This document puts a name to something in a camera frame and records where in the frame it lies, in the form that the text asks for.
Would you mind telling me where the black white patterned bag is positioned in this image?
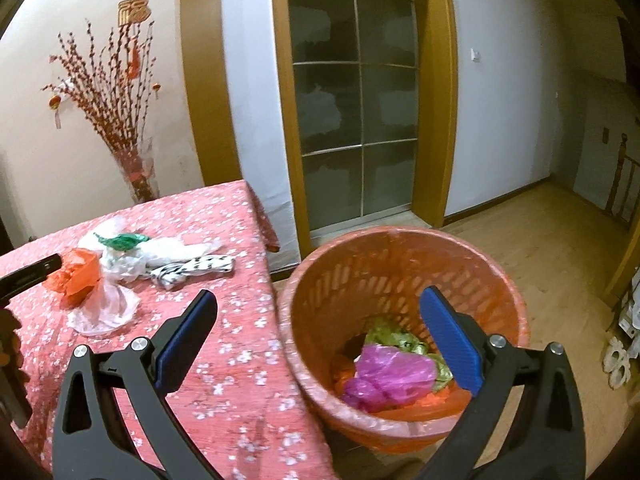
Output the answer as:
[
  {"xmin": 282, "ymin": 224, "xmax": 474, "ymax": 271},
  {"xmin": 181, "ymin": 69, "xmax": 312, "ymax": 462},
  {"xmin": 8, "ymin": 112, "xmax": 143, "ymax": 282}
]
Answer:
[{"xmin": 149, "ymin": 254, "xmax": 237, "ymax": 291}]

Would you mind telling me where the red berry branch bouquet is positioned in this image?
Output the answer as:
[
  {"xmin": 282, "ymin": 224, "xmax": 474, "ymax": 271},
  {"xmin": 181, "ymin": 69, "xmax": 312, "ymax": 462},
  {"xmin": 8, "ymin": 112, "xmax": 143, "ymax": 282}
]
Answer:
[{"xmin": 42, "ymin": 20, "xmax": 163, "ymax": 156}]

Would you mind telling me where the wooden stair railing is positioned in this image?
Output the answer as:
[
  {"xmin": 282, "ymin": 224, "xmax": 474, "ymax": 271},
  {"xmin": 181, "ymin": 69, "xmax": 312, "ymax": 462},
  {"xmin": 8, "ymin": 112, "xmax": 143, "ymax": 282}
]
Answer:
[{"xmin": 605, "ymin": 132, "xmax": 640, "ymax": 231}]

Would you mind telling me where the wooden corner trim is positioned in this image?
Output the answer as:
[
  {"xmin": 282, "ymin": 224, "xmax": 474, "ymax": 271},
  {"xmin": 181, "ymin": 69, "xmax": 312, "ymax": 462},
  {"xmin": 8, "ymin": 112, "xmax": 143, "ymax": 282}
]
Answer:
[{"xmin": 180, "ymin": 0, "xmax": 231, "ymax": 188}]

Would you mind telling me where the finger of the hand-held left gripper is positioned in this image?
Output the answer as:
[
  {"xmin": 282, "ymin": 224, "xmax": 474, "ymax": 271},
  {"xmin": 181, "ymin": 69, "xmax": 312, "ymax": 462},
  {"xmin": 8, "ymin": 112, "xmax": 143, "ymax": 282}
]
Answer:
[{"xmin": 0, "ymin": 254, "xmax": 62, "ymax": 306}]

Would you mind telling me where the frosted glass door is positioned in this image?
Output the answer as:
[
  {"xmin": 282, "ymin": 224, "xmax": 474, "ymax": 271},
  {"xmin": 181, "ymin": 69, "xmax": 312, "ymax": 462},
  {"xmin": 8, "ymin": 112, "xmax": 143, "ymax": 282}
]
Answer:
[{"xmin": 285, "ymin": 0, "xmax": 420, "ymax": 233}]

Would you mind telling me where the translucent white plastic bag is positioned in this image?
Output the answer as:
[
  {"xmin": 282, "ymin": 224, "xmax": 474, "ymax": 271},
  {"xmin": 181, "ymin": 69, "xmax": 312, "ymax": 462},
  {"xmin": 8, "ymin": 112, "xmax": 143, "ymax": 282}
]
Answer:
[{"xmin": 80, "ymin": 220, "xmax": 151, "ymax": 283}]

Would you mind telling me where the red gold tassel wall ornament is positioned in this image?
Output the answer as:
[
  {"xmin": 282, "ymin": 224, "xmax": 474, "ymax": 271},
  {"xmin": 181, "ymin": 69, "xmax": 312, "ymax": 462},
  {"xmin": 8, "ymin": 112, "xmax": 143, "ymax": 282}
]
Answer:
[{"xmin": 118, "ymin": 0, "xmax": 153, "ymax": 78}]

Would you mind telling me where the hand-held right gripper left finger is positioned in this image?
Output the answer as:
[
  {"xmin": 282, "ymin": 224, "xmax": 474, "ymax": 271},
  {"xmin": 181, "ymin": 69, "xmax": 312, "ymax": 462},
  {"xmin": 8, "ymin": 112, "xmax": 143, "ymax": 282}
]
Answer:
[{"xmin": 52, "ymin": 289, "xmax": 223, "ymax": 480}]

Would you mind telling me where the purple plastic bag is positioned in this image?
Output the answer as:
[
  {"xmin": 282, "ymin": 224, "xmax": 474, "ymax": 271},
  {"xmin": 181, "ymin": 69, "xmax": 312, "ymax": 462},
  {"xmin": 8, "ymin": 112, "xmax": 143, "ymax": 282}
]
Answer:
[{"xmin": 342, "ymin": 344, "xmax": 437, "ymax": 413}]

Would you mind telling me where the shiny green foil bag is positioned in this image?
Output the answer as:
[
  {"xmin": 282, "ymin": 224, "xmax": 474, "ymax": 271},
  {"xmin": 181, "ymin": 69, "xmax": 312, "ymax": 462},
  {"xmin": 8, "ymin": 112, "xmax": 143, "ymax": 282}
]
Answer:
[{"xmin": 362, "ymin": 317, "xmax": 453, "ymax": 393}]

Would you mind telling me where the pinkish translucent plastic bag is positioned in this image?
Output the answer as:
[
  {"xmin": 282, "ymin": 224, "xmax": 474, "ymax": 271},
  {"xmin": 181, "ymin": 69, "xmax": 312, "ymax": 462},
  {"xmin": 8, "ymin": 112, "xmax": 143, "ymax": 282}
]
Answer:
[{"xmin": 66, "ymin": 280, "xmax": 142, "ymax": 337}]

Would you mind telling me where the wastebasket with orange liner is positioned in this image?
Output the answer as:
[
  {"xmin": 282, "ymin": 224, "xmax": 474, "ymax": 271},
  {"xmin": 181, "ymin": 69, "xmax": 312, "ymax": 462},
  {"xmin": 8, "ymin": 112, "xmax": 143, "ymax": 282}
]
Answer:
[{"xmin": 277, "ymin": 227, "xmax": 531, "ymax": 453}]

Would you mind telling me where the clear glass floor vase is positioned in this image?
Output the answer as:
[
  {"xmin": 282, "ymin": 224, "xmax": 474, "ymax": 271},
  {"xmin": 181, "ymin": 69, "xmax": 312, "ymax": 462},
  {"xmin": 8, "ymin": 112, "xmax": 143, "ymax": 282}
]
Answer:
[{"xmin": 111, "ymin": 140, "xmax": 160, "ymax": 205}]

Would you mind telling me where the red floral tablecloth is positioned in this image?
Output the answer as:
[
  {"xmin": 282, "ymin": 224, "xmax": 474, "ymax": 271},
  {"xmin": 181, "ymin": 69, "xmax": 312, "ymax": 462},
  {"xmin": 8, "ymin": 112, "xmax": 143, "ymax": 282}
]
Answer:
[{"xmin": 0, "ymin": 180, "xmax": 341, "ymax": 480}]

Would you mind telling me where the wooden door frame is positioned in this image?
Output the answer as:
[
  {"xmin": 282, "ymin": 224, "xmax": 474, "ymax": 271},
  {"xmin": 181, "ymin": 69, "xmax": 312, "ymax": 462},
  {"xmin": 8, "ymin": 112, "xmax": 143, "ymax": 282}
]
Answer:
[{"xmin": 271, "ymin": 0, "xmax": 460, "ymax": 261}]

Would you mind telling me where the dark green plastic bag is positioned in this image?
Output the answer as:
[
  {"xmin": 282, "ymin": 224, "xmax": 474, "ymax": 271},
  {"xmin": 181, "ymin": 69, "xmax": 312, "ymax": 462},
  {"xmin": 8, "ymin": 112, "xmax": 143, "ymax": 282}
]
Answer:
[{"xmin": 96, "ymin": 232, "xmax": 151, "ymax": 252}]

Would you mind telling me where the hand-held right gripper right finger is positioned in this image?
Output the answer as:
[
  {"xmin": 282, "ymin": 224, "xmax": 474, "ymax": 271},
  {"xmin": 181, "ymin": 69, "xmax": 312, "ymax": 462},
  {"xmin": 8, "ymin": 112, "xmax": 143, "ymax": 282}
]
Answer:
[{"xmin": 419, "ymin": 286, "xmax": 586, "ymax": 480}]

